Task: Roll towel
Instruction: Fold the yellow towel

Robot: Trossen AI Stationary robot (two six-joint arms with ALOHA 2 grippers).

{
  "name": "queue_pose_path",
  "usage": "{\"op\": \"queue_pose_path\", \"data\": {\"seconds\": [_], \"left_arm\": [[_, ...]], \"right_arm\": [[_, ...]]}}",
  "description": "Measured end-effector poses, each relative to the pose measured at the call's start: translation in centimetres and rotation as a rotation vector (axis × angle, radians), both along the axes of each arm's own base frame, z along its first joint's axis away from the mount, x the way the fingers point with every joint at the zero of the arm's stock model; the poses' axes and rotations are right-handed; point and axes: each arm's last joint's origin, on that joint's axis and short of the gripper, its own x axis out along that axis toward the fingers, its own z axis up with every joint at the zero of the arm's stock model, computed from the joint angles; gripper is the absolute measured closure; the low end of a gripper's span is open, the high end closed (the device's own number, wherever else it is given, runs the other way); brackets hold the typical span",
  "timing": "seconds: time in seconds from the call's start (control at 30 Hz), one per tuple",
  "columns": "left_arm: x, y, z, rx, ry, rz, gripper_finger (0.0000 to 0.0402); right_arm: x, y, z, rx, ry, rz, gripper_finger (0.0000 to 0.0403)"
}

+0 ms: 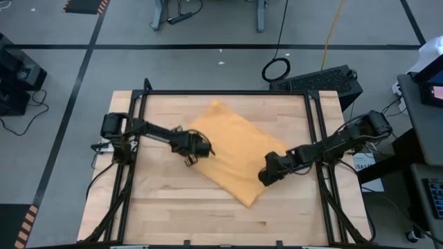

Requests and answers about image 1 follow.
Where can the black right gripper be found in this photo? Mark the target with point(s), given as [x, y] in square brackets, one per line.
[275, 166]

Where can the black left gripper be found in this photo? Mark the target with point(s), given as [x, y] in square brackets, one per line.
[192, 143]

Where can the yellow waffle-weave towel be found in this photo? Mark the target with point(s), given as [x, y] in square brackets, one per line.
[235, 145]

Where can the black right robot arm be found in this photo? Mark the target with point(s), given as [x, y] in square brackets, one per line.
[346, 136]

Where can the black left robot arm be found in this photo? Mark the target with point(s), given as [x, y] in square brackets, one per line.
[155, 131]

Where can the black perforated computer tower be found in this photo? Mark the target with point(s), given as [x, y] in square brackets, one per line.
[318, 83]

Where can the white paper sheet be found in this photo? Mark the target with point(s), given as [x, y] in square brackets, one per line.
[373, 184]

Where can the black power strip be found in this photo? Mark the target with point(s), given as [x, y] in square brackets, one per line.
[180, 18]

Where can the white power strip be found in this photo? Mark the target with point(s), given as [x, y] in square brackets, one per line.
[397, 89]

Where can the grey table leg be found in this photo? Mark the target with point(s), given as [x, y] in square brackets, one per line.
[261, 15]
[158, 15]

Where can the dark grey monitor desk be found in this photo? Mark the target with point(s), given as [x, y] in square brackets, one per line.
[422, 131]

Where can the dark grey keyboard desk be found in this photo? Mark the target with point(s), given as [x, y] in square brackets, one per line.
[420, 207]

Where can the black caster wheel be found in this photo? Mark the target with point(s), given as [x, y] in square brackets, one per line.
[412, 236]

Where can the black keyboard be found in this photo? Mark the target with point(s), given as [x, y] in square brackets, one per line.
[436, 198]

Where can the small black box pink display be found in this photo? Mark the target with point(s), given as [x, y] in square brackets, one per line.
[431, 97]

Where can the black computer monitor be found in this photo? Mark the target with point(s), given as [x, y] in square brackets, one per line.
[431, 71]

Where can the black mat orange stripes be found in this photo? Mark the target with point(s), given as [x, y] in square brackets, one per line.
[17, 224]
[84, 6]

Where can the white lined trash bin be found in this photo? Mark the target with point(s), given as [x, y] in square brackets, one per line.
[431, 52]

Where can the black equipment stand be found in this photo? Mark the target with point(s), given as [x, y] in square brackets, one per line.
[17, 72]

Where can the black aluminium table frame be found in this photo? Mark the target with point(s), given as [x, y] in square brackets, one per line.
[225, 92]

